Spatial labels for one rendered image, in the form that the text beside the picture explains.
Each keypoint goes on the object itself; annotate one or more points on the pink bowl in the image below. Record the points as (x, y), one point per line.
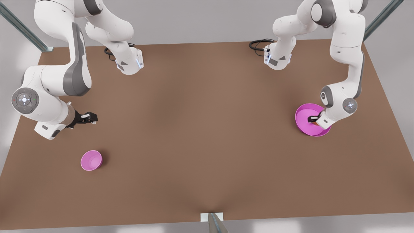
(91, 160)

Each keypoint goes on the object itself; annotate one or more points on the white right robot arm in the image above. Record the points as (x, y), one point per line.
(58, 77)

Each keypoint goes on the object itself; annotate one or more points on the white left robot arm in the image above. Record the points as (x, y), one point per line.
(346, 48)

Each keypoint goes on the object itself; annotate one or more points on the silver frame post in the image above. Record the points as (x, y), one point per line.
(381, 17)
(214, 223)
(24, 30)

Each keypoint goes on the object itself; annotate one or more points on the pink plate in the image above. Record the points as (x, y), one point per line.
(305, 124)

